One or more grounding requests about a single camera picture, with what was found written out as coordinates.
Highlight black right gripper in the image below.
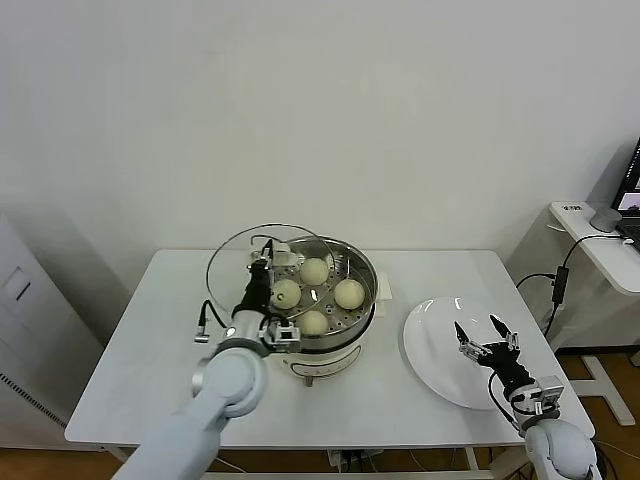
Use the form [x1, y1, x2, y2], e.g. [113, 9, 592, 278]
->
[453, 313, 534, 389]

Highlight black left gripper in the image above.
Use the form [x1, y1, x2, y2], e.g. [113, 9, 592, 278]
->
[238, 239, 279, 315]

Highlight round glass pot lid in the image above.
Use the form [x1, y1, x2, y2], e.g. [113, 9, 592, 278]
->
[205, 223, 335, 315]

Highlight white steamed baozi bun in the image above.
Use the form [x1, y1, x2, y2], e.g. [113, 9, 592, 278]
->
[299, 258, 330, 287]
[298, 309, 330, 337]
[333, 278, 367, 310]
[269, 279, 303, 310]

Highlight perforated steel steamer basket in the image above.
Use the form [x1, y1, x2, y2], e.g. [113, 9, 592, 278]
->
[259, 238, 380, 351]

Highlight round white plate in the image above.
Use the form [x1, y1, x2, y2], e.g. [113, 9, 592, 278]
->
[402, 296, 526, 411]

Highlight cream electric cooker pot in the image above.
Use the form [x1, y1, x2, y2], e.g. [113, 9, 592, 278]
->
[264, 272, 394, 389]

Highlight white side desk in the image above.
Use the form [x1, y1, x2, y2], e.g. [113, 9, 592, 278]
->
[505, 201, 640, 427]

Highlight grey cylinder speaker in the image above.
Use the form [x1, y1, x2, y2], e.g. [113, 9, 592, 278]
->
[589, 208, 622, 233]

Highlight white power strip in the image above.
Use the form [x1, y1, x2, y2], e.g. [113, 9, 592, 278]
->
[327, 449, 374, 474]

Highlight open black laptop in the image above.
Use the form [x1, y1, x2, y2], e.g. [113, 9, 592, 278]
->
[610, 138, 640, 239]

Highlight white floor cabinet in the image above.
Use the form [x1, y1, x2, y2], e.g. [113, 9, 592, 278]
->
[0, 214, 106, 449]

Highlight black cooker power cord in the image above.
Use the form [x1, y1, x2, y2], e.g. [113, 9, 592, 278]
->
[249, 233, 289, 256]

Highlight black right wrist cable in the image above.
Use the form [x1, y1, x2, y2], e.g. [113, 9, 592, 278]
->
[487, 372, 524, 434]

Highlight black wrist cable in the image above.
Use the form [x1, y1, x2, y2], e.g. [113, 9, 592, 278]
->
[487, 372, 524, 434]
[193, 299, 236, 344]

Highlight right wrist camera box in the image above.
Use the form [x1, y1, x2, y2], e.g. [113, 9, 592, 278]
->
[529, 375, 564, 416]

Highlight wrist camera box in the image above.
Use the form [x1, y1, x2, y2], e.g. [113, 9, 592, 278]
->
[529, 375, 564, 416]
[259, 319, 301, 354]

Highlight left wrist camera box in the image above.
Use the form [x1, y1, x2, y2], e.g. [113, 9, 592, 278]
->
[259, 319, 301, 354]

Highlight black cable with adapter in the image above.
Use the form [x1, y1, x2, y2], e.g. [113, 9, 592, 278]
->
[516, 234, 634, 339]

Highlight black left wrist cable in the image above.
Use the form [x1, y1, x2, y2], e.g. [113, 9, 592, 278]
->
[193, 299, 236, 344]

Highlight white table frame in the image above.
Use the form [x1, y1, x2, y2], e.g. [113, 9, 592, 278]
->
[214, 447, 501, 480]

